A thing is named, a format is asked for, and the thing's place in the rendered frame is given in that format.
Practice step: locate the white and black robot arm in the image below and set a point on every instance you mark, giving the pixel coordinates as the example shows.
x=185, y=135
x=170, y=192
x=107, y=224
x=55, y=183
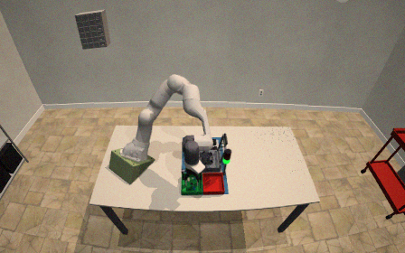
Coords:
x=192, y=145

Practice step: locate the green bin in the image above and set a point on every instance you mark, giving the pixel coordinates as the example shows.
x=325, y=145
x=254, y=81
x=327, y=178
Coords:
x=199, y=188

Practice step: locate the red open-top bin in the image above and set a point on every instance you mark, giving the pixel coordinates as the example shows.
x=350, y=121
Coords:
x=212, y=183

